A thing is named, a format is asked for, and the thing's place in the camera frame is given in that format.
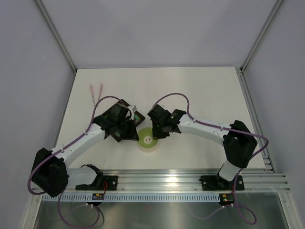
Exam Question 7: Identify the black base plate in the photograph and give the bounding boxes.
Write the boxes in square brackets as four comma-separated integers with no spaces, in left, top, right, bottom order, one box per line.
[199,175,245,191]
[75,175,118,191]

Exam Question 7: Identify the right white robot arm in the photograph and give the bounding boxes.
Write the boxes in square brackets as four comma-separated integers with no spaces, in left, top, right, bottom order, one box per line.
[148,104,257,190]

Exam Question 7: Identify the black teal lunch tray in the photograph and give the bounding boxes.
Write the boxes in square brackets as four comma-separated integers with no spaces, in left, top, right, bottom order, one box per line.
[112,99,145,143]

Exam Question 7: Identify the white slotted cable duct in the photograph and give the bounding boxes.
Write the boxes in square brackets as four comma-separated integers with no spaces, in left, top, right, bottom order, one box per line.
[42,192,220,203]

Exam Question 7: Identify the aluminium mounting rail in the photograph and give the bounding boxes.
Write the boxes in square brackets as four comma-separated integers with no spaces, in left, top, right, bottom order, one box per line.
[31,168,290,193]

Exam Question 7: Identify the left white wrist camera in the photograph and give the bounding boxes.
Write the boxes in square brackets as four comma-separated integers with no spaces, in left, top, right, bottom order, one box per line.
[127,105,137,119]

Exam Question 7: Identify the left aluminium frame post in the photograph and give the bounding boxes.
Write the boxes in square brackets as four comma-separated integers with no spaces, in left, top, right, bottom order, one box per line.
[33,0,77,75]

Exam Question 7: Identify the right aluminium frame post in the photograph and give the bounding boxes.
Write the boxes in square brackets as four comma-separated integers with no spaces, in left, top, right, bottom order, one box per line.
[240,0,285,74]

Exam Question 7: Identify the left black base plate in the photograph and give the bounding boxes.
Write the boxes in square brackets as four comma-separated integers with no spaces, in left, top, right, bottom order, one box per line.
[75,175,118,191]

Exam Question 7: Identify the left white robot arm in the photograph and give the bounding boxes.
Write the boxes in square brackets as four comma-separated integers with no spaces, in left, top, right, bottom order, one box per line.
[28,104,139,197]

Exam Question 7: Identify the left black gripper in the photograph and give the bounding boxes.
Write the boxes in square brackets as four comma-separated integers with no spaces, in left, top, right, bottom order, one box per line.
[116,117,139,141]

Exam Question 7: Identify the aluminium frame post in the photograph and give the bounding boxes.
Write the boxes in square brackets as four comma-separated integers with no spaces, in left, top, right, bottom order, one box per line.
[240,0,285,74]
[33,0,77,75]

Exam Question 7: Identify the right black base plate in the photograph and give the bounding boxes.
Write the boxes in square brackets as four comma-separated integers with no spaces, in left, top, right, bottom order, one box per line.
[199,175,245,191]

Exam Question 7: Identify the pink metal tongs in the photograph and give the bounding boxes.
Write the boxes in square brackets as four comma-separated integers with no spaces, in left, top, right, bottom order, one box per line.
[89,82,104,106]

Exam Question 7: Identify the steel round bowl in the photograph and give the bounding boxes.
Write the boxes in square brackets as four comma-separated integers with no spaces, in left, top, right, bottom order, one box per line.
[139,144,159,153]

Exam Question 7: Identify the green round lid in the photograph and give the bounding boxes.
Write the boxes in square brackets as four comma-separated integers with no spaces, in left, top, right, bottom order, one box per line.
[138,127,158,149]

